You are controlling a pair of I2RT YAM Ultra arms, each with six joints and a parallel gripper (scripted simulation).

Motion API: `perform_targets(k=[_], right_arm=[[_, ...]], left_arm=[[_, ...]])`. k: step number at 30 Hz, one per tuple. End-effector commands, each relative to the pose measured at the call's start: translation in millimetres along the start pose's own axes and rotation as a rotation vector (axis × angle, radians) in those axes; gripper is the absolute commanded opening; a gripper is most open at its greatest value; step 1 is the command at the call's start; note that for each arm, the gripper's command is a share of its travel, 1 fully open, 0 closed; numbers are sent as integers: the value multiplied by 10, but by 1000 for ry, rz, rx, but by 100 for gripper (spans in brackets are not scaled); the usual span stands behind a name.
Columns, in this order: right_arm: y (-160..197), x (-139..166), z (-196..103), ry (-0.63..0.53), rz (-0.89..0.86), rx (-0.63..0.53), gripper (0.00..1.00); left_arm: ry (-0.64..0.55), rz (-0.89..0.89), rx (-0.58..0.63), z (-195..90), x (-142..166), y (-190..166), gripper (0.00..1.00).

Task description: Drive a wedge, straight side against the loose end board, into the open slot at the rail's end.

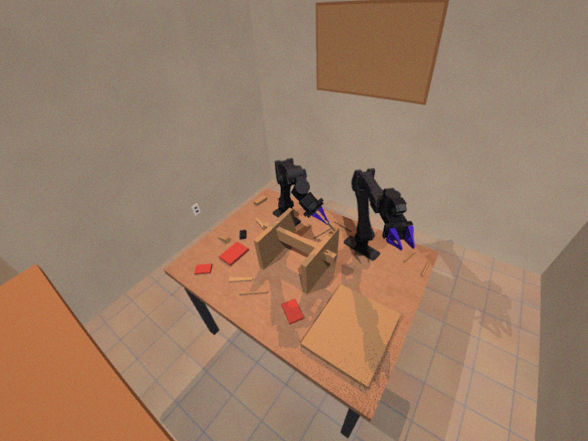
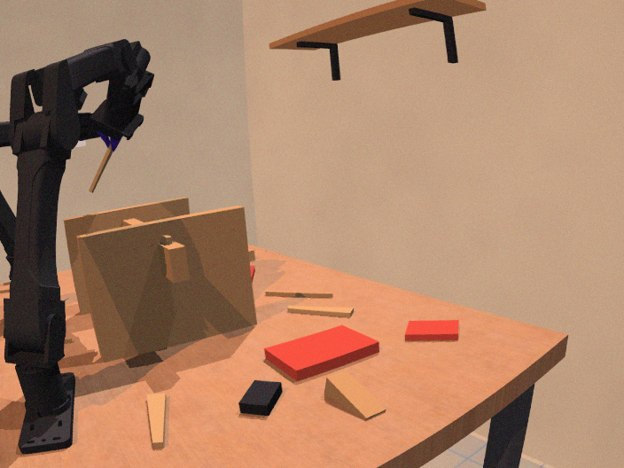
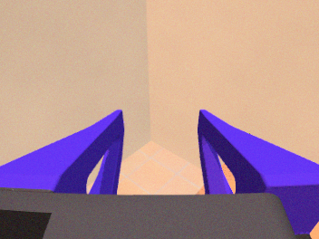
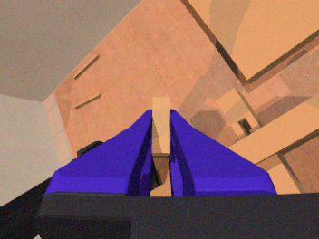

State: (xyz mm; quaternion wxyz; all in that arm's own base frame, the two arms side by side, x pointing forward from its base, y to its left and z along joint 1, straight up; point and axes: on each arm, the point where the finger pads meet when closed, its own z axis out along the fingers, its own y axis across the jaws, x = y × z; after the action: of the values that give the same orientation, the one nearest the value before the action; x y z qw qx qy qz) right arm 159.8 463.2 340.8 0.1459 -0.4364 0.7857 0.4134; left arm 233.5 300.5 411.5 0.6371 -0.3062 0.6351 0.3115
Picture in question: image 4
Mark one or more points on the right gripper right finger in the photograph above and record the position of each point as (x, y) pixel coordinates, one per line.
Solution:
(208, 168)

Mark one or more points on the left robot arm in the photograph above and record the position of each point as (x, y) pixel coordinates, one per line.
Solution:
(17, 216)

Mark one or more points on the tan wooden board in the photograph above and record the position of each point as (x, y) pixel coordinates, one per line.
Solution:
(297, 126)

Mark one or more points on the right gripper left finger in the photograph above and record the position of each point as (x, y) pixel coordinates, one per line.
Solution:
(115, 166)

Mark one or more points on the tan square flat board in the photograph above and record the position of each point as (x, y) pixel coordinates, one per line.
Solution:
(259, 34)

